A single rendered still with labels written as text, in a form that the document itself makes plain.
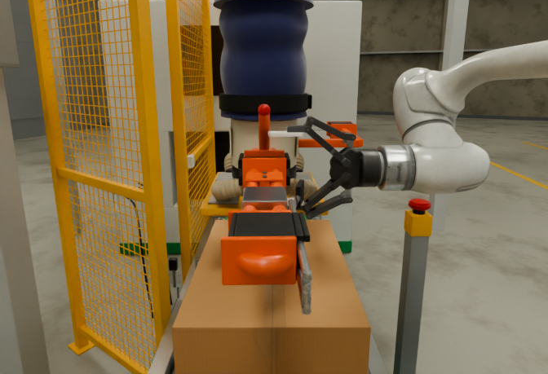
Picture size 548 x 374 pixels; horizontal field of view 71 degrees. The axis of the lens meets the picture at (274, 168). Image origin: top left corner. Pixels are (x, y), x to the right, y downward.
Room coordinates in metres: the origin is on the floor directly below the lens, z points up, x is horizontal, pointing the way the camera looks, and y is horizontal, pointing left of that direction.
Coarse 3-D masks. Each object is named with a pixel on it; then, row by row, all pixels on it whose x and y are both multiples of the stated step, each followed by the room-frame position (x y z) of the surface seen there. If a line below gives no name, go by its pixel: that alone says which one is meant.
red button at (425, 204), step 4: (412, 200) 1.21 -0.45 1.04; (416, 200) 1.21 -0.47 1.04; (420, 200) 1.21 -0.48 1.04; (424, 200) 1.21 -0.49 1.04; (412, 204) 1.19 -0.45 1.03; (416, 204) 1.18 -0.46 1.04; (420, 204) 1.17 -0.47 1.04; (424, 204) 1.17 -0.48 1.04; (428, 204) 1.18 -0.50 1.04; (412, 208) 1.19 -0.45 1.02; (416, 208) 1.17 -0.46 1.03; (420, 208) 1.17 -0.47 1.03; (424, 208) 1.17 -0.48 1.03; (428, 208) 1.17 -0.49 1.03; (416, 212) 1.19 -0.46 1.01; (420, 212) 1.18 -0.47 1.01; (424, 212) 1.19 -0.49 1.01
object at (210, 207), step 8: (216, 176) 1.09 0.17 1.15; (208, 192) 0.94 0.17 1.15; (208, 200) 0.87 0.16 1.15; (216, 200) 0.85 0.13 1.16; (232, 200) 0.85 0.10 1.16; (240, 200) 0.87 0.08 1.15; (208, 208) 0.82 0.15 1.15; (216, 208) 0.82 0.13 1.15; (224, 208) 0.82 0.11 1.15; (232, 208) 0.82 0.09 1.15; (240, 208) 0.82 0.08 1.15
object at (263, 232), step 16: (240, 224) 0.38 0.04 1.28; (256, 224) 0.38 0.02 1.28; (272, 224) 0.38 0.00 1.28; (288, 224) 0.38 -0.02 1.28; (224, 240) 0.35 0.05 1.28; (240, 240) 0.35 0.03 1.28; (256, 240) 0.35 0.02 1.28; (272, 240) 0.35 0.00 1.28; (288, 240) 0.35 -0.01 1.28; (224, 256) 0.35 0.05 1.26; (224, 272) 0.35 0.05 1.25; (240, 272) 0.35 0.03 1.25; (288, 272) 0.35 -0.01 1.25
